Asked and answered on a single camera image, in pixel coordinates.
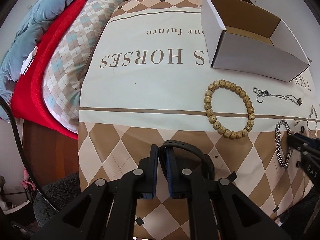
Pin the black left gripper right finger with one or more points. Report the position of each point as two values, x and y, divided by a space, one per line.
217 209

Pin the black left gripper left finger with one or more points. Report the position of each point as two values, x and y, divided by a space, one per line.
106 209

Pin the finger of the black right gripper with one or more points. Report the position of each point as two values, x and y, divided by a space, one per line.
303 144

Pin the dark grey fluffy rug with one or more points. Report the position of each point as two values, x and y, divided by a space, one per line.
60 192

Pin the white cardboard box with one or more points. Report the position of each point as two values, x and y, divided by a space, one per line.
243 37

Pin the red blanket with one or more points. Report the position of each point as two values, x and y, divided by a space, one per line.
27 102

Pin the argyle patterned quilt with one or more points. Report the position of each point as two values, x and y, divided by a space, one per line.
65 71

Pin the beige argyle printed tablecloth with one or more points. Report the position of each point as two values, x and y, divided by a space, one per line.
150 81

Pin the light blue fluffy blanket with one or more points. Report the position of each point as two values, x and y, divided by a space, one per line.
31 30

